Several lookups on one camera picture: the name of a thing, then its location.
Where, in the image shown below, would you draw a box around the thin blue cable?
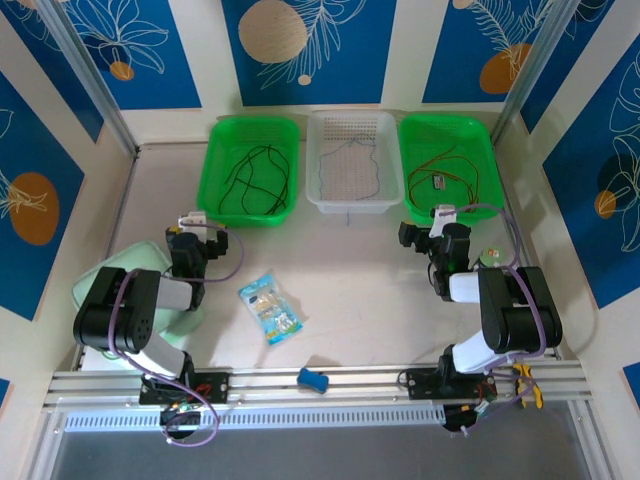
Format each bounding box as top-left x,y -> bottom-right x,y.
316,133 -> 381,226

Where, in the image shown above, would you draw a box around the thin red cable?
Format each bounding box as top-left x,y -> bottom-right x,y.
408,167 -> 476,217
407,146 -> 482,215

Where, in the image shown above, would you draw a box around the thin black cable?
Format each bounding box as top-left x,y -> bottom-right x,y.
227,144 -> 292,216

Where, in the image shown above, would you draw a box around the green can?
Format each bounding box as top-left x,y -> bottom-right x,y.
477,246 -> 504,269

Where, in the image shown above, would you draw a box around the mint green container lid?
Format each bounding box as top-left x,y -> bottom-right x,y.
72,240 -> 206,361

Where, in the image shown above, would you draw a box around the blue snack packet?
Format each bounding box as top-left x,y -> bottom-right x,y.
237,272 -> 305,346

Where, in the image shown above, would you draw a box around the green plastic basket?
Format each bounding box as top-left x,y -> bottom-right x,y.
198,115 -> 301,229
398,114 -> 504,226

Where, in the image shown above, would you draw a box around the white plastic basket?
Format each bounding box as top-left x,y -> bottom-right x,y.
305,110 -> 405,214

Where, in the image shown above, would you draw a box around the yellow pliers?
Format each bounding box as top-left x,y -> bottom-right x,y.
512,362 -> 545,409

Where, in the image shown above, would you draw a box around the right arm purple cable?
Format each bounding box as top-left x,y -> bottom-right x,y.
451,202 -> 549,436

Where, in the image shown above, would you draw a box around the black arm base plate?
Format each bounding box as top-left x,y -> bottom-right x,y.
404,367 -> 497,401
138,372 -> 231,406

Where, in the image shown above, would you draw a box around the aluminium rail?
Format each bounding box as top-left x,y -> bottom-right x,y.
42,367 -> 594,409

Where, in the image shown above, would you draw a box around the blue clip on rail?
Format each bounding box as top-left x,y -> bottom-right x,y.
296,367 -> 329,394

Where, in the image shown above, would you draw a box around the white slotted cable duct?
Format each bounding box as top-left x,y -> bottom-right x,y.
63,405 -> 446,432

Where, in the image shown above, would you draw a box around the aluminium post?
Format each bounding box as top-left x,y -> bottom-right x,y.
492,0 -> 584,147
37,0 -> 140,157

